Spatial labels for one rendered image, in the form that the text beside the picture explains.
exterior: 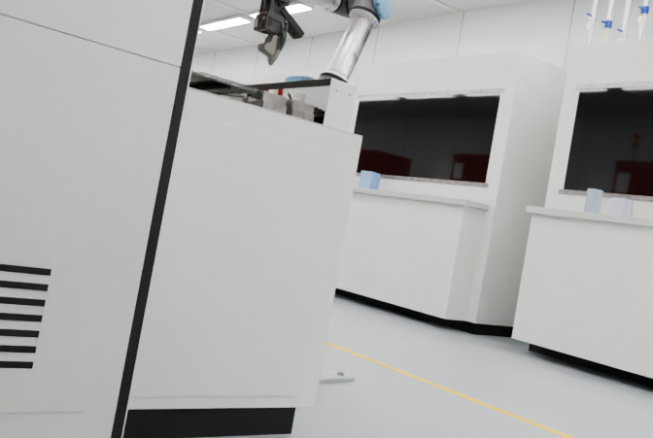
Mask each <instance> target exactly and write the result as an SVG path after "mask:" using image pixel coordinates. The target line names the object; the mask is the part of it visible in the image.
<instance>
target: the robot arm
mask: <svg viewBox="0 0 653 438"><path fill-rule="evenodd" d="M299 1H302V2H306V3H309V4H313V5H316V6H319V7H323V9H324V10H325V11H327V12H330V13H333V14H336V15H339V16H342V17H348V18H350V19H351V20H350V22H349V24H348V27H347V29H346V31H345V33H344V35H343V37H342V39H341V41H340V44H339V46H338V48H337V50H336V52H335V54H334V56H333V58H332V60H331V62H330V64H329V66H328V68H327V70H326V71H325V72H322V73H321V75H320V77H319V79H330V78H333V79H336V80H338V81H341V82H344V83H347V84H348V83H349V82H348V81H349V79H350V77H351V74H352V72H353V70H354V68H355V66H356V64H357V61H358V59H359V57H360V55H361V52H362V49H363V47H364V45H365V43H366V41H367V38H368V36H369V34H370V32H371V30H372V29H375V28H377V27H378V25H379V23H380V20H381V19H386V18H388V17H389V16H390V15H391V13H392V8H393V3H392V0H299ZM289 4H290V0H261V4H260V9H259V14H257V15H256V20H255V26H254V30H255V31H257V32H259V33H262V34H267V35H268V36H267V37H266V38H265V41H264V43H263V44H259V45H258V50H259V51H260V52H262V53H263V54H265V55H266V56H267V61H268V65H270V66H271V65H273V63H274V62H275V61H276V59H277V58H278V56H279V54H280V52H281V50H282V49H283V46H284V44H285V42H286V39H287V32H288V33H289V34H290V36H291V37H292V38H293V39H299V38H302V36H303V35H304V32H303V30H302V29H301V28H300V26H299V25H298V24H297V22H296V21H295V20H294V18H293V17H292V15H291V14H290V12H289V11H288V10H287V8H286V7H288V5H289ZM257 20H258V23H257ZM256 23H257V27H256ZM303 80H315V79H314V78H311V77H307V76H288V77H286V78H285V80H284V82H295V81H303Z"/></svg>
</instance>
